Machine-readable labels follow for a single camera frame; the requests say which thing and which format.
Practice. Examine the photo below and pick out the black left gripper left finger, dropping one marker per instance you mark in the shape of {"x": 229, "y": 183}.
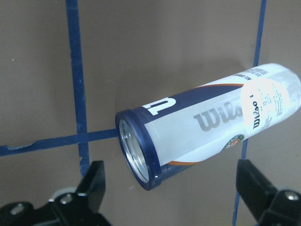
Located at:
{"x": 81, "y": 207}

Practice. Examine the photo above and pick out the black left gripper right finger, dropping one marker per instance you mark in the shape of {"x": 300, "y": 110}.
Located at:
{"x": 268, "y": 205}

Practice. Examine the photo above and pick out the white blue tennis ball can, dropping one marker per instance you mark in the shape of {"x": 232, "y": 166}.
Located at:
{"x": 162, "y": 138}

